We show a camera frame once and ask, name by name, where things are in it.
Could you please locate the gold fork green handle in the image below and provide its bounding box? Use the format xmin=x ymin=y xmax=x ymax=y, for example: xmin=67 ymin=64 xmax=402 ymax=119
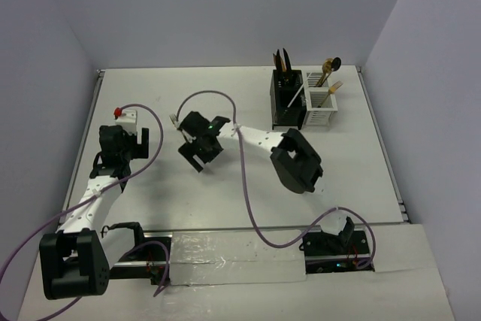
xmin=169 ymin=114 xmax=184 ymax=136

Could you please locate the gold knife green handle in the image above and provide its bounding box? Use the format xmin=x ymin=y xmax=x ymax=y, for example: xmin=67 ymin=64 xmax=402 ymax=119
xmin=279 ymin=56 xmax=286 ymax=72
xmin=273 ymin=54 xmax=282 ymax=71

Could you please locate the black steak knife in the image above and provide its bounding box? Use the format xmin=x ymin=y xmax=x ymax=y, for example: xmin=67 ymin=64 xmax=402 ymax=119
xmin=283 ymin=48 xmax=292 ymax=72
xmin=275 ymin=50 xmax=283 ymax=72

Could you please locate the white fork green handle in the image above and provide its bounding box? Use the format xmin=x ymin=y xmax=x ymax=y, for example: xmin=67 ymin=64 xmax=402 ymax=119
xmin=318 ymin=80 xmax=343 ymax=108

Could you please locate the black spoon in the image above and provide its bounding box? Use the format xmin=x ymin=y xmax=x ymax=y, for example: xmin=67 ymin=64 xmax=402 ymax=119
xmin=317 ymin=57 xmax=342 ymax=87

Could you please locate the gold spoon green handle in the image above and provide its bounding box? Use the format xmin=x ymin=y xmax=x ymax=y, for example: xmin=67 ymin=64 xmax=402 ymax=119
xmin=316 ymin=58 xmax=334 ymax=87

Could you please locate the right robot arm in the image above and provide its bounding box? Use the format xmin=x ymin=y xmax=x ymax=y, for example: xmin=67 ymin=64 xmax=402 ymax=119
xmin=171 ymin=111 xmax=323 ymax=229

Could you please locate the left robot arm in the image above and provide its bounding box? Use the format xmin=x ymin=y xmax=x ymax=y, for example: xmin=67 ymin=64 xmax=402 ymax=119
xmin=39 ymin=124 xmax=150 ymax=300

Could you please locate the black utensil container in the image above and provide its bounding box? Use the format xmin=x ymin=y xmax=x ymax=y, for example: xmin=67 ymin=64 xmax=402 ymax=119
xmin=270 ymin=70 xmax=306 ymax=130

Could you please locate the silver tape sheet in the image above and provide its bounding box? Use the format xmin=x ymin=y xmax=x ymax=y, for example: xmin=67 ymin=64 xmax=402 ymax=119
xmin=169 ymin=231 xmax=307 ymax=286

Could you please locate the white utensil container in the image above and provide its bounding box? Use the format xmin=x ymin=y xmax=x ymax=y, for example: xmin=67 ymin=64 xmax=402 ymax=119
xmin=303 ymin=71 xmax=338 ymax=127

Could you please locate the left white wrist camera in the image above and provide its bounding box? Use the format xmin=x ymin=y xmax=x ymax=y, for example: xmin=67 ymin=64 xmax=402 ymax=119
xmin=113 ymin=108 xmax=138 ymax=135

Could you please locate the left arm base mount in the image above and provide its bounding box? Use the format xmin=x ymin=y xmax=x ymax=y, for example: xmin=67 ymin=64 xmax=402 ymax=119
xmin=100 ymin=222 xmax=172 ymax=291

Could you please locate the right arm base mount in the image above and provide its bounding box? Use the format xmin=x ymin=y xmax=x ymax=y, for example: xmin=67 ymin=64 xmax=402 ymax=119
xmin=298 ymin=217 xmax=371 ymax=274

